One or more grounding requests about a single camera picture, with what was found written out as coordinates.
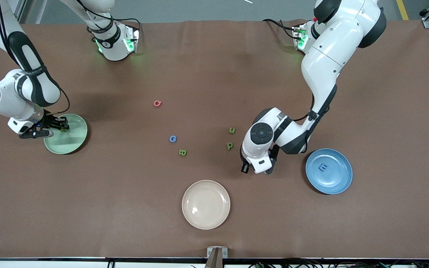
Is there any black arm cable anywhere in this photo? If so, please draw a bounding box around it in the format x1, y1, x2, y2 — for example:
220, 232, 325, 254
41, 87, 71, 116
293, 93, 325, 122

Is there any silver camera mount bracket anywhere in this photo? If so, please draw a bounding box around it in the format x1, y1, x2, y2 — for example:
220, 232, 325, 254
207, 246, 228, 259

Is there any black base cable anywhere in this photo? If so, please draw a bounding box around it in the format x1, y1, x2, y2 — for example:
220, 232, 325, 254
110, 17, 142, 27
262, 19, 298, 39

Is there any brown table mat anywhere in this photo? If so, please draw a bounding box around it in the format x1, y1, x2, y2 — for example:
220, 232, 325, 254
0, 19, 429, 259

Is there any light green plate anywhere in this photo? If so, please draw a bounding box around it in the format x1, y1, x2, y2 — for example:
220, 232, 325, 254
44, 114, 88, 155

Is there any blue plate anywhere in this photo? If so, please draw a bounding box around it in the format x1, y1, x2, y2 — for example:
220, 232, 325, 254
305, 148, 353, 195

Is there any grey camera pole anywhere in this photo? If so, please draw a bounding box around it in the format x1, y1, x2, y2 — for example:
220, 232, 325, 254
205, 249, 225, 268

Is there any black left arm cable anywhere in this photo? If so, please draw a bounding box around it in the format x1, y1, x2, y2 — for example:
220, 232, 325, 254
293, 93, 325, 122

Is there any beige plate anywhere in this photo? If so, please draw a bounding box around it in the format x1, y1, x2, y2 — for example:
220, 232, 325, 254
182, 180, 231, 230

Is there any silver arm base box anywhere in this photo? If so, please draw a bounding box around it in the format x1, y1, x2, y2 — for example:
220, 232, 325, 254
292, 23, 309, 51
123, 25, 141, 53

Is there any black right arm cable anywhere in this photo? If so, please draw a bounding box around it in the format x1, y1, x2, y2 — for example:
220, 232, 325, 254
41, 87, 71, 116

